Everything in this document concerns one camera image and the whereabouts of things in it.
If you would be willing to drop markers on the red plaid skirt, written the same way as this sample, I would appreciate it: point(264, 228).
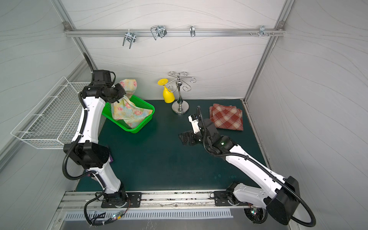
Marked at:
point(226, 117)

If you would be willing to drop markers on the pastel floral skirt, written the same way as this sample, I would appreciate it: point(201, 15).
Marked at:
point(127, 110)

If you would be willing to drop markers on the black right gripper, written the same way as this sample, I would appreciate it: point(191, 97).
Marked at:
point(190, 136)

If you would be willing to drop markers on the aluminium crossbar rail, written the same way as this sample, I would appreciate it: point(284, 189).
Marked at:
point(170, 32)

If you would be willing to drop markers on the metal hook clamp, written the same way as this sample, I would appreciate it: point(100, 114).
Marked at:
point(192, 31)

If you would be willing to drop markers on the metal u-bolt clamp left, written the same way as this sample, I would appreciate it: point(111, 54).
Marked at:
point(129, 38)

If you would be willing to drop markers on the metal u-bolt clamp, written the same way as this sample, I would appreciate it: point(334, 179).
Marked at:
point(158, 31)
point(129, 38)

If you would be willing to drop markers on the green plastic basket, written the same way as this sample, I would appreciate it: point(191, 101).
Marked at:
point(140, 103)

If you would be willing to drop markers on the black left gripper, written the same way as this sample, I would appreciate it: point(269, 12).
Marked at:
point(119, 91)

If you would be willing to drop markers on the white wire basket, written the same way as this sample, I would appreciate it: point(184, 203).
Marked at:
point(53, 122)

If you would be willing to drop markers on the white vent strip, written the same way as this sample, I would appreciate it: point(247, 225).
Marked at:
point(153, 214)

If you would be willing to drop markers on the metal bracket right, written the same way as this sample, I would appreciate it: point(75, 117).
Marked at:
point(262, 32)

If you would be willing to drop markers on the chrome cup holder stand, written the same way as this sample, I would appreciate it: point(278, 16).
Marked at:
point(178, 84)

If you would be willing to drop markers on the yellow plastic goblet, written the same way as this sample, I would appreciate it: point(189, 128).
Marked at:
point(168, 96)

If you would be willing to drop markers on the metal u-bolt clamp middle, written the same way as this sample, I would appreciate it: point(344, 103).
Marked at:
point(158, 31)

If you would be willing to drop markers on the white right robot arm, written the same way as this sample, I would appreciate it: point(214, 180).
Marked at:
point(276, 196)

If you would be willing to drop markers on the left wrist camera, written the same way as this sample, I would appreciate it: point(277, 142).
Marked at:
point(103, 77)

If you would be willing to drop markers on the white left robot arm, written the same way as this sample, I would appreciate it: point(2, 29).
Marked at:
point(85, 149)

